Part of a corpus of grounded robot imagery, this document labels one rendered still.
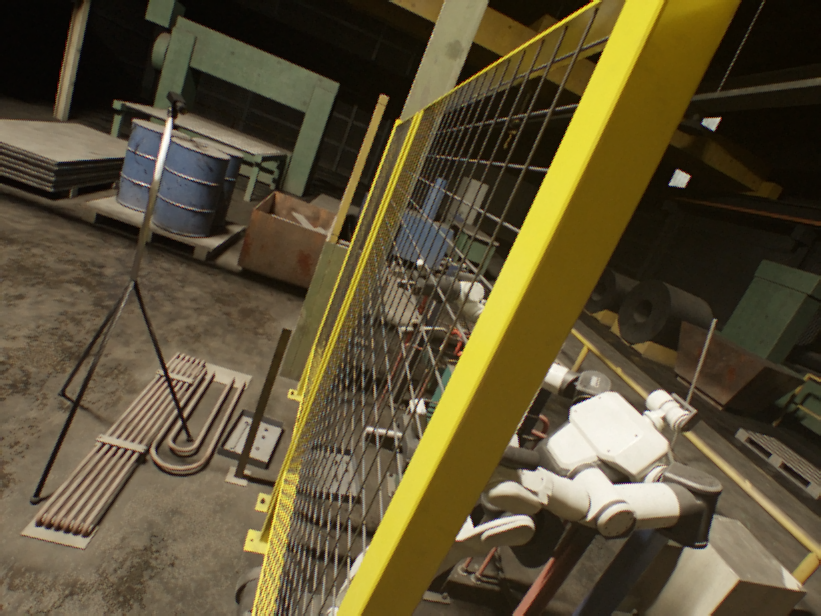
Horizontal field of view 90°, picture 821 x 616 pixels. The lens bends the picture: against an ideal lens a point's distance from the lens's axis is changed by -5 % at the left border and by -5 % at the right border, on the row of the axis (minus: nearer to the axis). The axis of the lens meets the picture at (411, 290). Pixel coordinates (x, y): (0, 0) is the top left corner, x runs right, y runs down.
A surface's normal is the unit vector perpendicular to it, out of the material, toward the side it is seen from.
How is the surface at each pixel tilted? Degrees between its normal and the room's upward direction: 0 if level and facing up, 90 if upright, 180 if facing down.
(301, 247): 90
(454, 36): 90
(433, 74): 90
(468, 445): 90
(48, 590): 0
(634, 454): 59
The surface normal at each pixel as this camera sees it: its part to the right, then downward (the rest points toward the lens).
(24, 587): 0.37, -0.89
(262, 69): 0.11, 0.32
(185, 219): 0.45, 0.42
